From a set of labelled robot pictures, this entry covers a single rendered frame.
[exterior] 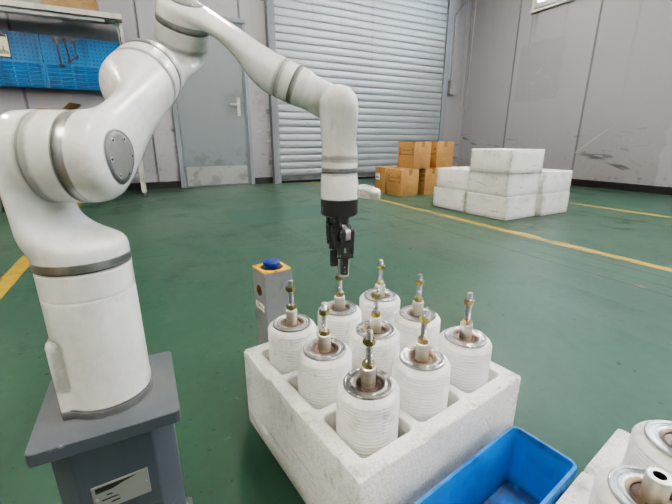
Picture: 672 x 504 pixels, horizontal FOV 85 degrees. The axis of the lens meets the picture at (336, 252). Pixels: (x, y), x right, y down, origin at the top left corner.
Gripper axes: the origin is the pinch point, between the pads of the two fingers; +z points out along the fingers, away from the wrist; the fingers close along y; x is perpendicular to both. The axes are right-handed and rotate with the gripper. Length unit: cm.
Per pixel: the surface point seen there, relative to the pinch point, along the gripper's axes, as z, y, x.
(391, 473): 19.0, 34.3, -1.5
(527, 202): 22, -178, 206
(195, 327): 35, -49, -37
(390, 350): 11.9, 15.7, 5.7
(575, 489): 17, 44, 19
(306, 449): 22.5, 23.8, -11.7
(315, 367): 10.6, 19.3, -9.1
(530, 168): -5, -177, 203
